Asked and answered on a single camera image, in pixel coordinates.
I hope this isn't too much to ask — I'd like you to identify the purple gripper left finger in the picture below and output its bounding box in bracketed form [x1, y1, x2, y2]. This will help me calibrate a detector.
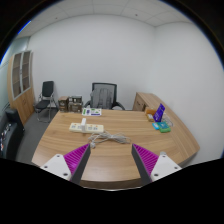
[41, 144, 91, 184]

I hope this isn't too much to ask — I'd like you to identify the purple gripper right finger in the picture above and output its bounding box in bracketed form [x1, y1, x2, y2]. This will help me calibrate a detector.
[132, 144, 181, 185]

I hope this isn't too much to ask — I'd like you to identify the white charger plug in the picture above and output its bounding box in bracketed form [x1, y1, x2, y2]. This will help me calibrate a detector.
[81, 118, 86, 132]

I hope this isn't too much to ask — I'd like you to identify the white power strip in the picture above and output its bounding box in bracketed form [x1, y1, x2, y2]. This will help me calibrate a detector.
[69, 123, 104, 133]

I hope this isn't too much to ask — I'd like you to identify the wooden office desk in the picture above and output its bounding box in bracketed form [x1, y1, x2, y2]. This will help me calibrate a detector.
[32, 110, 200, 189]

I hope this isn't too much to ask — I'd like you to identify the green small box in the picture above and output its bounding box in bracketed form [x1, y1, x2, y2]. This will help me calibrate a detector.
[159, 128, 171, 133]

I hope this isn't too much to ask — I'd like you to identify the teal small box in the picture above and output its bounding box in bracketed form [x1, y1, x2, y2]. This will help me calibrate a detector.
[152, 122, 169, 130]

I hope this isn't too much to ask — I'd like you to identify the orange small box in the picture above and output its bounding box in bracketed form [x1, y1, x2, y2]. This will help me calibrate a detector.
[144, 107, 156, 116]

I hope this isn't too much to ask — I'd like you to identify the white printed box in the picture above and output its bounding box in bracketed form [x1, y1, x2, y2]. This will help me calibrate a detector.
[82, 108, 102, 116]

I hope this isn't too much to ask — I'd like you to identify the dark printed box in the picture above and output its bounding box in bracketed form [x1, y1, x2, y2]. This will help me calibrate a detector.
[68, 96, 83, 113]

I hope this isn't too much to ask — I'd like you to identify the brown cardboard box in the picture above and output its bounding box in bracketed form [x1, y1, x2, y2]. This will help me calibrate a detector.
[58, 96, 68, 112]

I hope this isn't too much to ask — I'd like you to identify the low wooden side cabinet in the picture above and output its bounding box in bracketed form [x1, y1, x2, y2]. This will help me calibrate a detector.
[133, 92, 174, 116]

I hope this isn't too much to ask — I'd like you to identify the black leather sofa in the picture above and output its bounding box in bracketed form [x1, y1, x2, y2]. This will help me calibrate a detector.
[0, 108, 25, 160]

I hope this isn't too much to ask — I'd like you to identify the black visitor chair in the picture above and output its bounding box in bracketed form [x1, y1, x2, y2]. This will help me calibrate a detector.
[34, 81, 55, 123]

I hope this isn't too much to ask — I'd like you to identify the grey mesh office chair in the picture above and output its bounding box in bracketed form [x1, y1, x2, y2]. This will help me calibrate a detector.
[84, 82, 124, 110]

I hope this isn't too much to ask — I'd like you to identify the wooden glass-door cabinet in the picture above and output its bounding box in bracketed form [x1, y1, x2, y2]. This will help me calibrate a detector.
[7, 51, 34, 124]

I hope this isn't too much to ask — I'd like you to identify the white coiled cable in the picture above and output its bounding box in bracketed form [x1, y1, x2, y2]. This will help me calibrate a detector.
[87, 131, 132, 150]

